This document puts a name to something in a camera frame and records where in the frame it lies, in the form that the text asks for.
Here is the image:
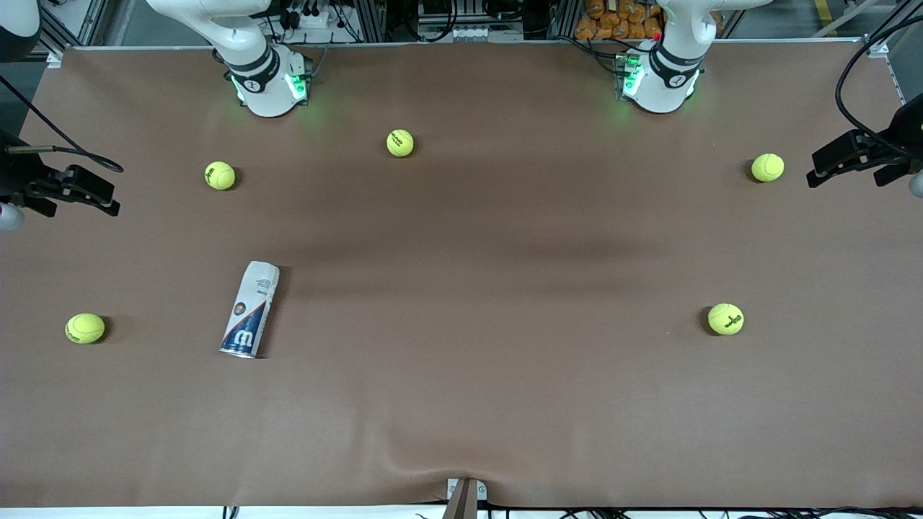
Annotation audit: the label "brown table mat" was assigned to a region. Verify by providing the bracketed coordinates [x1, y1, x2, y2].
[0, 40, 923, 510]

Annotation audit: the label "aluminium frame post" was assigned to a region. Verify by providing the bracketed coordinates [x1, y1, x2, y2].
[353, 0, 388, 43]

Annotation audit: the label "long white power strip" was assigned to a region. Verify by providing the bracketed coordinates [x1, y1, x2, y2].
[417, 25, 525, 43]

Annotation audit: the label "white power strip black plugs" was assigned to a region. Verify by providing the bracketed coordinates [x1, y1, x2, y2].
[281, 0, 348, 31]

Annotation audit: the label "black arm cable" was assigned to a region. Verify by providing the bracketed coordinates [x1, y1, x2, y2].
[835, 14, 923, 159]
[0, 76, 125, 174]

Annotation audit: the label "bag of orange items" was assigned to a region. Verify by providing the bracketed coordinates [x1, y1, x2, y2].
[575, 0, 666, 41]

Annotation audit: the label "silver metal bracket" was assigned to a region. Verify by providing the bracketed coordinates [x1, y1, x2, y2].
[446, 478, 488, 502]

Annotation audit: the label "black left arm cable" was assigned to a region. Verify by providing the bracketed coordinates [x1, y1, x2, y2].
[835, 14, 923, 159]

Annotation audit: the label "brown mounting bar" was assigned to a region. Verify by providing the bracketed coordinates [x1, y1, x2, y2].
[441, 479, 480, 519]

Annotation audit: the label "white blue tennis ball can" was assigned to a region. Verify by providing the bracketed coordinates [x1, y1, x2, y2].
[219, 260, 281, 359]

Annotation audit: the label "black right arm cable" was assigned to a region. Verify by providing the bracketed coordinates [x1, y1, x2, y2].
[0, 76, 125, 174]

